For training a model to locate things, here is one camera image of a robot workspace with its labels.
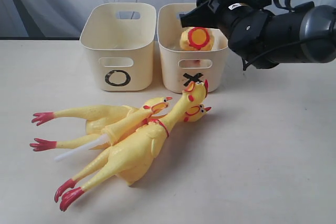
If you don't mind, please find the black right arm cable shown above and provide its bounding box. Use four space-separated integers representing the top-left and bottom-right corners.
241 0 336 71

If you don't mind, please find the chicken head with white tube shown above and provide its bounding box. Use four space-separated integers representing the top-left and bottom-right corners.
54 97 172 162

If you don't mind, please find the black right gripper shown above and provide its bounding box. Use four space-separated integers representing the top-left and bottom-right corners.
180 0 270 35

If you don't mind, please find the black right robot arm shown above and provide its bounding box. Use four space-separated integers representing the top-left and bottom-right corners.
180 0 335 69

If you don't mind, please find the cream bin marked X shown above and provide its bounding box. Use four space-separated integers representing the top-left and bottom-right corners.
157 3 229 93

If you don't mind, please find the cream bin marked O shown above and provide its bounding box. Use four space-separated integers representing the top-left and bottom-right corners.
80 3 156 91

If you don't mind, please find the whole yellow rubber chicken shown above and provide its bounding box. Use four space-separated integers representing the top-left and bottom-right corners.
29 103 212 152
54 80 208 211

